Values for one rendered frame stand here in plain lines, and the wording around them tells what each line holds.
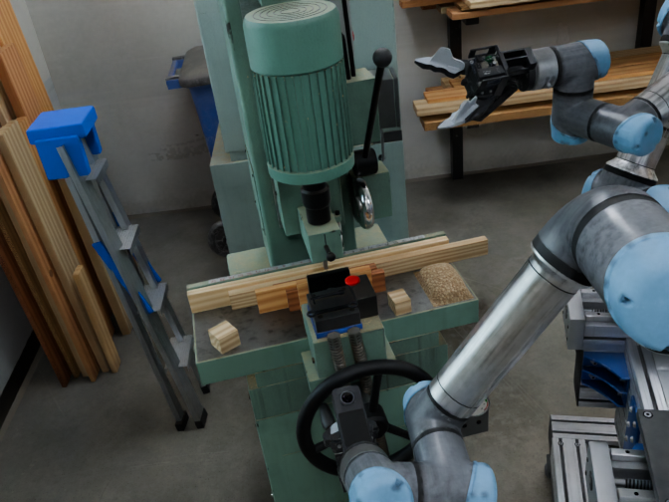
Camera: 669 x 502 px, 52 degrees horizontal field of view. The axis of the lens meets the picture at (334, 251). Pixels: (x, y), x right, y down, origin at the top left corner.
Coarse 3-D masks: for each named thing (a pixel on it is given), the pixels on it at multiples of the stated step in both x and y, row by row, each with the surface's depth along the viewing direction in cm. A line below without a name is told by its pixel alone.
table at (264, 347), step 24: (408, 288) 151; (216, 312) 151; (240, 312) 150; (288, 312) 148; (384, 312) 144; (432, 312) 143; (456, 312) 145; (240, 336) 143; (264, 336) 142; (288, 336) 141; (408, 336) 145; (216, 360) 138; (240, 360) 139; (264, 360) 140; (288, 360) 141; (312, 384) 134
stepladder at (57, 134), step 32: (32, 128) 190; (64, 128) 190; (64, 160) 192; (96, 160) 211; (96, 192) 204; (96, 224) 203; (128, 224) 225; (128, 256) 229; (128, 288) 215; (160, 288) 235; (160, 320) 248; (160, 352) 228; (192, 352) 256; (160, 384) 237; (192, 416) 244
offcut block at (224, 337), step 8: (216, 328) 140; (224, 328) 139; (232, 328) 139; (216, 336) 137; (224, 336) 137; (232, 336) 138; (216, 344) 139; (224, 344) 138; (232, 344) 139; (240, 344) 140; (224, 352) 138
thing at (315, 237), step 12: (300, 216) 149; (300, 228) 155; (312, 228) 144; (324, 228) 143; (336, 228) 142; (312, 240) 142; (324, 240) 143; (336, 240) 143; (312, 252) 143; (324, 252) 144; (336, 252) 145
